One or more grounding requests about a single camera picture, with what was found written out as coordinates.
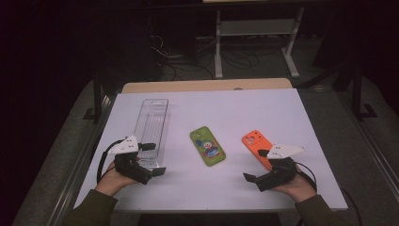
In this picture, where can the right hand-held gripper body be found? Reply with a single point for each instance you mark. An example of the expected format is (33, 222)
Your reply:
(280, 174)

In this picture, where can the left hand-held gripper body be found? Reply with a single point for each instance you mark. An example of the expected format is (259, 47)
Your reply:
(128, 168)

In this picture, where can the orange phone case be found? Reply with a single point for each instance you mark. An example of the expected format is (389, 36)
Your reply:
(252, 141)

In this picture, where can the clear plastic rack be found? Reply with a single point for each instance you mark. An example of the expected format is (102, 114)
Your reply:
(153, 122)

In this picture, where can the green clown print phone case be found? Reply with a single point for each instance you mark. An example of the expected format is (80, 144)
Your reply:
(207, 146)

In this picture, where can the person's right hand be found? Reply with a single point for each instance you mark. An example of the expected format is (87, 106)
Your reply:
(298, 190)

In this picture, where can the person's left hand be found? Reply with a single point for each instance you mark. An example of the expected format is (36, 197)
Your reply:
(111, 183)

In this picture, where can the black metal stand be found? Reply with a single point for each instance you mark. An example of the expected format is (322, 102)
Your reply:
(357, 94)
(97, 100)

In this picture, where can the grey metal rail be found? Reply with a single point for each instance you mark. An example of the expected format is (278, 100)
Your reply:
(375, 157)
(78, 169)

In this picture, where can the white metal desk frame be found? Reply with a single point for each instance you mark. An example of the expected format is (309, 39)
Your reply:
(255, 27)

